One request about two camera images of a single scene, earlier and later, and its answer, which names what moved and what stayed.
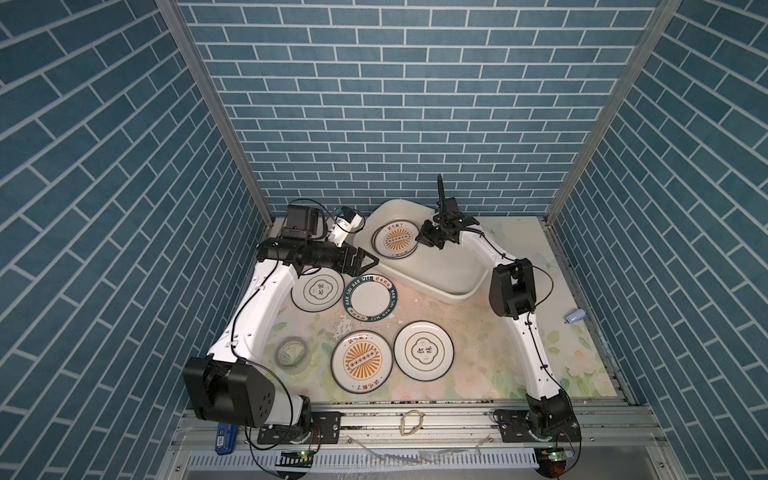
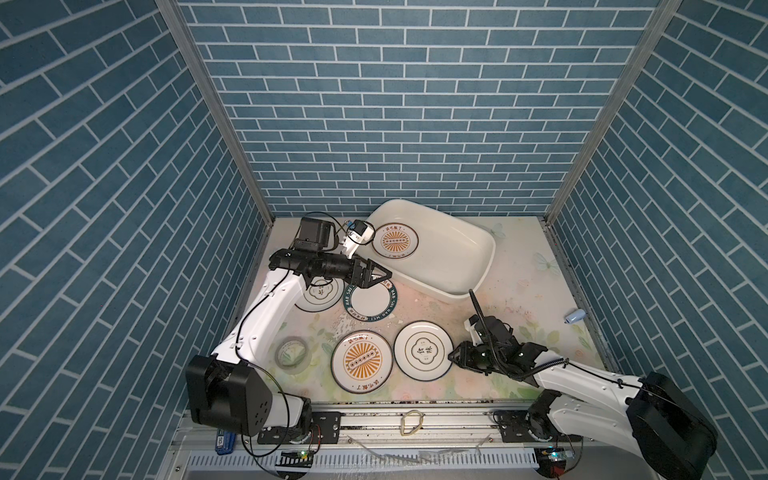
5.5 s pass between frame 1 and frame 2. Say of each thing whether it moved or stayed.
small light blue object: stayed
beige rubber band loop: stayed
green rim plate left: stayed
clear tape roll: stayed
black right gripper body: moved
